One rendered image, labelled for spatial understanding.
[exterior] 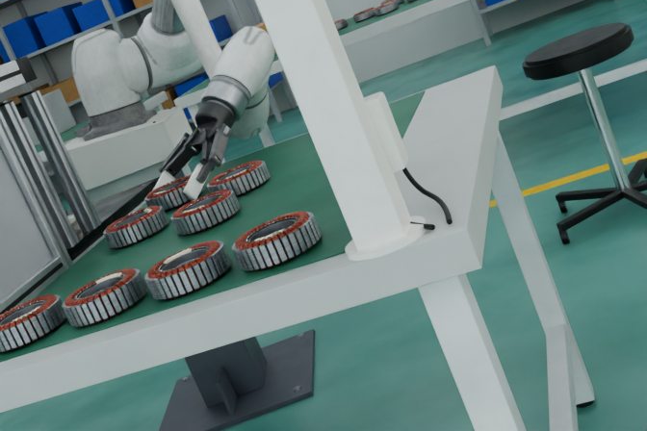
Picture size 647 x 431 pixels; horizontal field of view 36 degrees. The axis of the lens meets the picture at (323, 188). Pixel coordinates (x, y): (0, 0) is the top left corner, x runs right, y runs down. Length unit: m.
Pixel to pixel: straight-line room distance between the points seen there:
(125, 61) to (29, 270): 1.18
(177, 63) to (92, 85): 0.24
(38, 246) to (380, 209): 0.80
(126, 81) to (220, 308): 1.67
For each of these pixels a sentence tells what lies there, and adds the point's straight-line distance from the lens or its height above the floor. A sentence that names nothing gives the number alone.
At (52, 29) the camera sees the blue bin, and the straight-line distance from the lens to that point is 8.82.
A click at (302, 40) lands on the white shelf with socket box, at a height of 1.00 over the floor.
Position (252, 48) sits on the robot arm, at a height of 0.96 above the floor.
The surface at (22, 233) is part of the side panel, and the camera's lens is 1.75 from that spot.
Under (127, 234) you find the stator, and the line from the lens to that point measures 1.74.
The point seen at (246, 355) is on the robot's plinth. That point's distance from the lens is 2.92.
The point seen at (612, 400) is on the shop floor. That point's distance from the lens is 2.25.
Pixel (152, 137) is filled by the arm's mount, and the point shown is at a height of 0.82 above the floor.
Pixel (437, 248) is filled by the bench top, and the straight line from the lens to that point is 1.11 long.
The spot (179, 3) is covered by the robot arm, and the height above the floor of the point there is 1.10.
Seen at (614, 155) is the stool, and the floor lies 0.18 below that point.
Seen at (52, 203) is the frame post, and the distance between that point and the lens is 1.85.
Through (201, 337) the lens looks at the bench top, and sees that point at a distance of 1.22.
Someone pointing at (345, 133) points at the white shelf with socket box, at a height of 0.89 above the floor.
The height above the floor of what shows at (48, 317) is 0.77.
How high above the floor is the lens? 1.07
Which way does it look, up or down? 12 degrees down
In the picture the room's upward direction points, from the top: 22 degrees counter-clockwise
